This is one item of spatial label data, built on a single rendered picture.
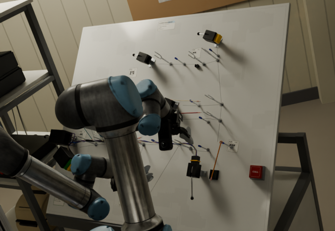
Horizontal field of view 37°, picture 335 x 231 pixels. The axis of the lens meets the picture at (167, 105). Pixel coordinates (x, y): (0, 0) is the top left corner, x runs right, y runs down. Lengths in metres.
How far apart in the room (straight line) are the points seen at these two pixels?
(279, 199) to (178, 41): 0.87
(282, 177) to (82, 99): 1.40
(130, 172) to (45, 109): 3.82
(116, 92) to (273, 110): 0.97
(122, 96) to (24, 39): 3.65
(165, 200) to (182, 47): 0.72
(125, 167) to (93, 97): 0.20
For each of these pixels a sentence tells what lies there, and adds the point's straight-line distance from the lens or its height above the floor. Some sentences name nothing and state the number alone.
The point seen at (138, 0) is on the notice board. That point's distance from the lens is 4.53.
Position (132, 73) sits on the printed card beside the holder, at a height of 1.39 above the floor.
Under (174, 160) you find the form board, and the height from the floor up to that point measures 1.09.
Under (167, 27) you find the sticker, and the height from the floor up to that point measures 1.56.
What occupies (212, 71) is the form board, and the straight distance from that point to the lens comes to 2.29.
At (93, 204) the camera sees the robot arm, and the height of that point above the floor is 1.33.
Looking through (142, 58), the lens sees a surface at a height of 1.48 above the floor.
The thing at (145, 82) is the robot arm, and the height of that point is 1.60.
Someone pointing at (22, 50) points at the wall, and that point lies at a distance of 4.93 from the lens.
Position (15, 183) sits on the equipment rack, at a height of 1.06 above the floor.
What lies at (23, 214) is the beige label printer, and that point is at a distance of 2.95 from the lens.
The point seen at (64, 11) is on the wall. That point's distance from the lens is 4.70.
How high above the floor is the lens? 2.21
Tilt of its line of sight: 24 degrees down
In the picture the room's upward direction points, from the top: 17 degrees counter-clockwise
